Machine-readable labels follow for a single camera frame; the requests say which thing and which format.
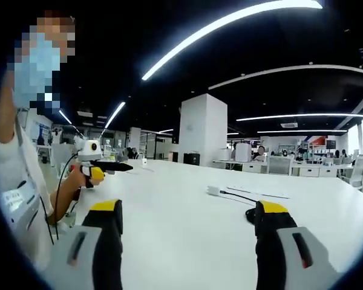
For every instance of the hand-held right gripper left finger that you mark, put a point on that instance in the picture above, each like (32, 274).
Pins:
(78, 256)

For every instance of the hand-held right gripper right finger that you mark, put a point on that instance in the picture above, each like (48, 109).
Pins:
(293, 259)

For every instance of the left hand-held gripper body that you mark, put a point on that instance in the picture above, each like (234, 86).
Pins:
(89, 152)

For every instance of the white charger adapter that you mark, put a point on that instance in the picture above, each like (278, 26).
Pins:
(213, 191)

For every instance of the white desk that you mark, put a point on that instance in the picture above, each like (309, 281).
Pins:
(184, 226)

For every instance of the person's left hand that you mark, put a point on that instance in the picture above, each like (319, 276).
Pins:
(80, 181)

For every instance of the small grey object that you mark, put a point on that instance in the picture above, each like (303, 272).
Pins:
(121, 156)

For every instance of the clear water bottle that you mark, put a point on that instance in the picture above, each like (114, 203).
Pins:
(108, 149)

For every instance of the small white box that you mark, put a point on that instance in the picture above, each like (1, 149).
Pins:
(144, 162)

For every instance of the white chest device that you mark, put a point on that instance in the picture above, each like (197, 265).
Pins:
(21, 205)

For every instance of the black box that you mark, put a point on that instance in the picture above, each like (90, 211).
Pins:
(192, 159)

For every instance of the person in white shirt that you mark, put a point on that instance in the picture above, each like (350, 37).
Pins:
(9, 160)

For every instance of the row of white office desks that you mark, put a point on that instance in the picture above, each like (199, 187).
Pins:
(308, 172)

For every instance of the grey mesh office chair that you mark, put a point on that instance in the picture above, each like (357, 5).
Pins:
(279, 166)

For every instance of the white mesh office chair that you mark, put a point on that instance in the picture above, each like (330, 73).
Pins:
(355, 170)

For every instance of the straight ceiling light strip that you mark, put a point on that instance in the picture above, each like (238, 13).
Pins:
(302, 131)
(290, 117)

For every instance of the long curved ceiling light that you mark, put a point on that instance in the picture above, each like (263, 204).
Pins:
(205, 28)

